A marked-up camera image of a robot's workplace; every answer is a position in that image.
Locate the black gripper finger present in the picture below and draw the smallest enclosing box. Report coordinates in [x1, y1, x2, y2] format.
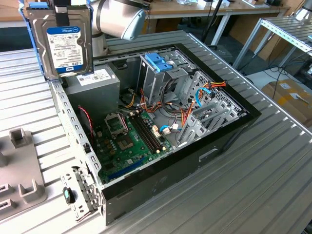
[53, 0, 72, 27]

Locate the hard disk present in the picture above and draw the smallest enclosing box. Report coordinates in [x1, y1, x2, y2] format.
[23, 1, 95, 81]

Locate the blue disk data wire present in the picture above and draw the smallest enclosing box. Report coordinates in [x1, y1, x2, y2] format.
[194, 86, 212, 108]

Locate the yellow red disk power wire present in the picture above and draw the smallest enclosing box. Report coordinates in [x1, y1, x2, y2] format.
[180, 80, 228, 126]

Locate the grey metal disk bay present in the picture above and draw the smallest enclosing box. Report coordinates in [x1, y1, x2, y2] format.
[177, 70, 247, 149]

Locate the grey power supply unit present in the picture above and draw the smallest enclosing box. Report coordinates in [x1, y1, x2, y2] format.
[63, 68, 121, 122]

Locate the blue empty drive carrier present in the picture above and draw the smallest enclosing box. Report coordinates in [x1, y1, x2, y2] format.
[144, 52, 175, 73]

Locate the grey metal drive cage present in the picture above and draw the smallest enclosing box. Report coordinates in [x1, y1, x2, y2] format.
[136, 46, 195, 106]

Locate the metal socket cover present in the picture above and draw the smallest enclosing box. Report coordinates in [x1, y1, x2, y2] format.
[104, 112, 129, 135]

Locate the wooden desk with white legs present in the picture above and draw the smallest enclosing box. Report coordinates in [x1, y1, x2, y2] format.
[145, 0, 291, 47]

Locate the black RAM slot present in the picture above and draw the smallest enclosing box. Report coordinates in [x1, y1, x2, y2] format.
[130, 115, 158, 154]
[136, 113, 163, 151]

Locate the grey parts rack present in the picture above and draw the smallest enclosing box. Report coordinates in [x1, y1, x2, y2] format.
[0, 126, 48, 221]

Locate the green motherboard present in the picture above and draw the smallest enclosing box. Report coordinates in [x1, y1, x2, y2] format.
[94, 111, 175, 185]

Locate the black stand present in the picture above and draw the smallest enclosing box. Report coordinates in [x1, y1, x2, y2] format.
[201, 0, 224, 48]

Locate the blue expansion slot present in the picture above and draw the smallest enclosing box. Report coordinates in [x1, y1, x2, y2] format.
[107, 156, 147, 180]

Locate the large plain cardboard box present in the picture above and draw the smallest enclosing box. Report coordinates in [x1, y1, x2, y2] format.
[229, 14, 286, 61]

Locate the black open PC case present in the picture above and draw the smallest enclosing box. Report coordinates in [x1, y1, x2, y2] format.
[47, 43, 263, 226]

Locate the cardboard box with white label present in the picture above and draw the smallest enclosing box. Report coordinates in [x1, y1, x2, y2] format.
[260, 78, 312, 127]

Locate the black case fan red wire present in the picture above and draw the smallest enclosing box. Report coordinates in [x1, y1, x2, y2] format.
[77, 104, 96, 147]

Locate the yellow orange supply wire bundle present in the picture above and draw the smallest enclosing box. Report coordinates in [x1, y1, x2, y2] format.
[120, 92, 137, 108]

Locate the black cable bundle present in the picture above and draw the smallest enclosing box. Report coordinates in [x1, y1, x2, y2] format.
[159, 73, 187, 115]

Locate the grey metal slot bracket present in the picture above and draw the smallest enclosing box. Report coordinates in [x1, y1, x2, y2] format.
[59, 165, 105, 223]

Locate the black teal bracket latch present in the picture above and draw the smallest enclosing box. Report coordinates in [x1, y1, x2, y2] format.
[62, 187, 76, 204]

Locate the aluminium frame table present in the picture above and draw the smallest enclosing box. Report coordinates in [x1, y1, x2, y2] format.
[233, 16, 312, 69]

